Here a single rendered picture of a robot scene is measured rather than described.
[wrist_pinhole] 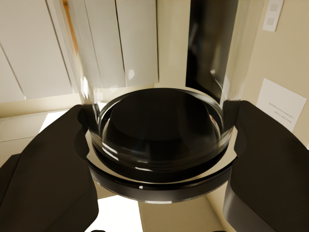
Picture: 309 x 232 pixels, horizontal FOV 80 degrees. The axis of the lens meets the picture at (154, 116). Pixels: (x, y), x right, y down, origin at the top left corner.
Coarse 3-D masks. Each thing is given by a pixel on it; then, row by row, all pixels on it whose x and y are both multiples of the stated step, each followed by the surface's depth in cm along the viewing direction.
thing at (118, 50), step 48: (96, 0) 5; (144, 0) 5; (192, 0) 5; (240, 0) 6; (96, 48) 6; (144, 48) 6; (192, 48) 6; (240, 48) 7; (96, 96) 8; (144, 96) 7; (192, 96) 7; (240, 96) 9; (96, 144) 10; (144, 144) 8; (192, 144) 8
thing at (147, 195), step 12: (108, 180) 9; (216, 180) 9; (120, 192) 9; (132, 192) 9; (144, 192) 8; (156, 192) 8; (168, 192) 8; (180, 192) 8; (192, 192) 9; (204, 192) 9
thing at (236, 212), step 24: (240, 120) 10; (264, 120) 9; (240, 144) 9; (264, 144) 7; (288, 144) 7; (240, 168) 6; (264, 168) 6; (288, 168) 6; (240, 192) 6; (264, 192) 6; (288, 192) 6; (240, 216) 6; (264, 216) 5; (288, 216) 5
